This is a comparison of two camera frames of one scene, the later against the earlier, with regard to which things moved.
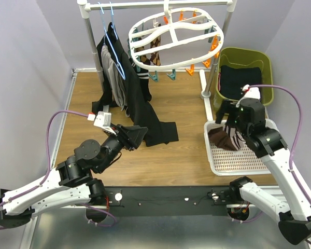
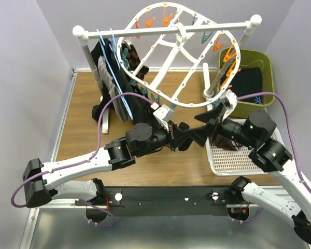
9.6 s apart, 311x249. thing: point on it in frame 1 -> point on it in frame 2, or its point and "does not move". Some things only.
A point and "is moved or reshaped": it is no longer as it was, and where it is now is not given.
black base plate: (168, 201) does not move
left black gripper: (125, 134) -> (175, 135)
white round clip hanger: (180, 40) is moved or reshaped
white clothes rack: (85, 7) -> (253, 23)
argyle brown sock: (152, 58) -> (134, 60)
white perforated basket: (243, 161) does not move
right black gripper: (229, 106) -> (200, 134)
